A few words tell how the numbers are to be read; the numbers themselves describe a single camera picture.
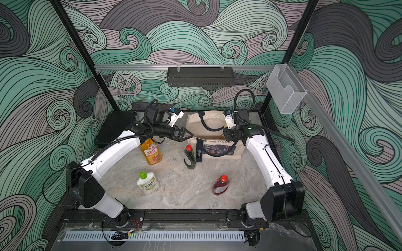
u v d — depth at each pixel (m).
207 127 0.95
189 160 0.83
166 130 0.66
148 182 0.73
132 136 0.52
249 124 0.59
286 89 0.78
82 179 0.41
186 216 0.76
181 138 0.66
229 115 0.71
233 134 0.67
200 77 0.95
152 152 0.82
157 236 0.70
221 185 0.69
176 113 0.69
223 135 1.00
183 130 0.66
